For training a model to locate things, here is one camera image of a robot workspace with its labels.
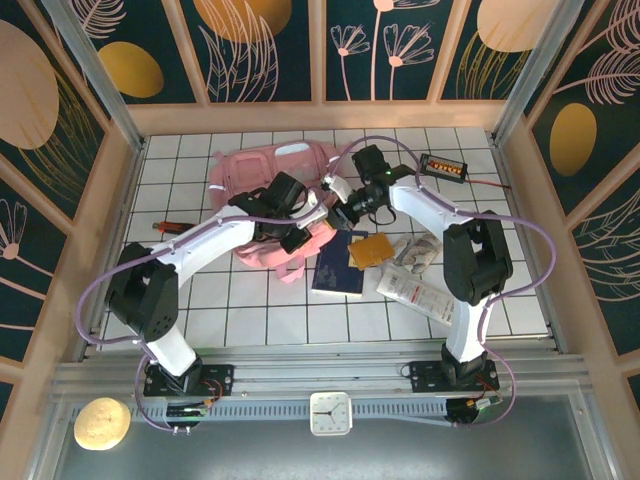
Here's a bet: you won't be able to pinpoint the pink school backpack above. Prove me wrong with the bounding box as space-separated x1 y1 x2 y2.
208 141 351 286

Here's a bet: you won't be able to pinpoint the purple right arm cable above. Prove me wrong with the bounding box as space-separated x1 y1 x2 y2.
329 135 557 430

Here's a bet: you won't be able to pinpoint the black charger board orange connectors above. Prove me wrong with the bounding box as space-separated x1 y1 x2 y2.
417 153 470 184

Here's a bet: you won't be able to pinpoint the red and black charger cable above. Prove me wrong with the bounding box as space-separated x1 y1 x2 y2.
464 174 511 191

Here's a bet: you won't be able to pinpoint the dark blue notebook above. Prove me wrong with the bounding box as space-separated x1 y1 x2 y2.
310 229 370 300

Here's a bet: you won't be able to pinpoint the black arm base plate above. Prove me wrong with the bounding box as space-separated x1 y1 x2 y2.
143 363 235 399
408 359 500 394

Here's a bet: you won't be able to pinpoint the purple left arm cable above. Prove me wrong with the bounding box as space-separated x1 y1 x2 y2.
81 192 331 435

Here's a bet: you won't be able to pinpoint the white packet with red print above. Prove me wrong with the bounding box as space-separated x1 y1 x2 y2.
375 264 456 329

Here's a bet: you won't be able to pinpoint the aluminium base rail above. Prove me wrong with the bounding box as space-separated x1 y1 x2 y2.
49 339 589 401

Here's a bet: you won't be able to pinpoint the aluminium side rail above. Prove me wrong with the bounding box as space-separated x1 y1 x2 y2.
77 137 149 361

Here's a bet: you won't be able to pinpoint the white square clock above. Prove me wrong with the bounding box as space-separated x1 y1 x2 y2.
308 391 354 437

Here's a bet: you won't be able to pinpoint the grey slotted cable duct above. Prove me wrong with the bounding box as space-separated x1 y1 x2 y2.
69 398 451 427

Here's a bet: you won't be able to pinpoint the aluminium corner post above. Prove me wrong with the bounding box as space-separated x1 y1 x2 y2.
39 0 147 154
491 0 587 147

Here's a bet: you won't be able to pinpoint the tan leather wallet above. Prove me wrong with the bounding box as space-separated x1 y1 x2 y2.
347 232 390 271

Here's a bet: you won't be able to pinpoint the round yellow sponge disc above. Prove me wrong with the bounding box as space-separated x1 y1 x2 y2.
73 397 132 452

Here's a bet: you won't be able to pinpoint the black controller with wires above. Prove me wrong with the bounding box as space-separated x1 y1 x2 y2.
444 387 504 430
164 387 224 435

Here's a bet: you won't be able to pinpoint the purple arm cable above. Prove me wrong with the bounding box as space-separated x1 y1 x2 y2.
329 135 557 430
81 192 331 435

